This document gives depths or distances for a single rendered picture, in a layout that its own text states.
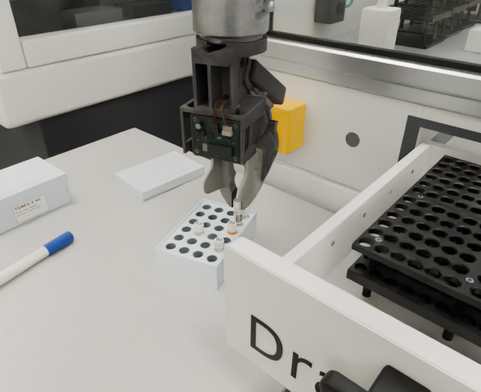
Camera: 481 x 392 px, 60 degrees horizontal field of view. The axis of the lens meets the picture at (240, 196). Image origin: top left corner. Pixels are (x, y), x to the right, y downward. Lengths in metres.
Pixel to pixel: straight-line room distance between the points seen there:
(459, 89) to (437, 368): 0.35
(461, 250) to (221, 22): 0.28
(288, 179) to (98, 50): 0.50
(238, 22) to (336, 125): 0.27
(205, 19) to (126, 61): 0.62
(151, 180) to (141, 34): 0.43
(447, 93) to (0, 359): 0.56
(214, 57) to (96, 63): 0.60
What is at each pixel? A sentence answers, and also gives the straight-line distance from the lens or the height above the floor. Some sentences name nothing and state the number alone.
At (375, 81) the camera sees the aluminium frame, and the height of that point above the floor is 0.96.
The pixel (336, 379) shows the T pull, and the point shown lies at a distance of 0.26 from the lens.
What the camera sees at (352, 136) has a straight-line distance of 0.61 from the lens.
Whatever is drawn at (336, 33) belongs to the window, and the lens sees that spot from 0.61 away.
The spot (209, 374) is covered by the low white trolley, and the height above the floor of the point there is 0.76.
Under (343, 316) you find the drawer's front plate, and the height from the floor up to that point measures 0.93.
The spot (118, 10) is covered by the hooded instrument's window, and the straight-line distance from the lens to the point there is 1.02.
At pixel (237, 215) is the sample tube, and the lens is 0.54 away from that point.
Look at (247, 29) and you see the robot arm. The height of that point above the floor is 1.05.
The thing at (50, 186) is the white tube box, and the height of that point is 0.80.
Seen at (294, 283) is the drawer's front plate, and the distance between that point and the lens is 0.28.
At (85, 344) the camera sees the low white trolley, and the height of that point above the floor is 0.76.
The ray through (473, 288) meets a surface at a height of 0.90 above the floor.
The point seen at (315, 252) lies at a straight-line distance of 0.37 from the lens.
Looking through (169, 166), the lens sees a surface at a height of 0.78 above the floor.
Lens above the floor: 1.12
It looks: 32 degrees down
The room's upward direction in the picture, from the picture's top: straight up
